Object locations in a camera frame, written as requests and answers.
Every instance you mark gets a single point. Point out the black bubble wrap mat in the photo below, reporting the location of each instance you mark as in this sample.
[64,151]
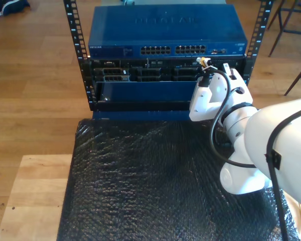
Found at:
[140,188]

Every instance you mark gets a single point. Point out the black perforated rack post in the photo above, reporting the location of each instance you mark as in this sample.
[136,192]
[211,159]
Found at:
[77,32]
[262,20]

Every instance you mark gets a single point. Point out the small teal object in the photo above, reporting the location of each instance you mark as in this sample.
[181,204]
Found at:
[128,2]

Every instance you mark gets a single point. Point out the black Dell rack server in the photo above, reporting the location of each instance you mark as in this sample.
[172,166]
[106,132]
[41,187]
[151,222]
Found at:
[145,72]

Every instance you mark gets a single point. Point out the dark metal frame chair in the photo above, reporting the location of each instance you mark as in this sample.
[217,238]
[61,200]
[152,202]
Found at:
[294,84]

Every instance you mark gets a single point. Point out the dark metal frame stool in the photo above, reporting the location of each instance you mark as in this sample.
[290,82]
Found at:
[298,31]

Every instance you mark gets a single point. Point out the dark blue sneaker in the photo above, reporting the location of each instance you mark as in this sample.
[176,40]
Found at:
[15,6]

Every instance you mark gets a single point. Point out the blue rack base plate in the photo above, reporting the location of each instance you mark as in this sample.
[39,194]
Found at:
[140,115]

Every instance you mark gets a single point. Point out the blue Netgear network switch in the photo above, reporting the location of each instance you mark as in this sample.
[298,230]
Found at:
[165,27]

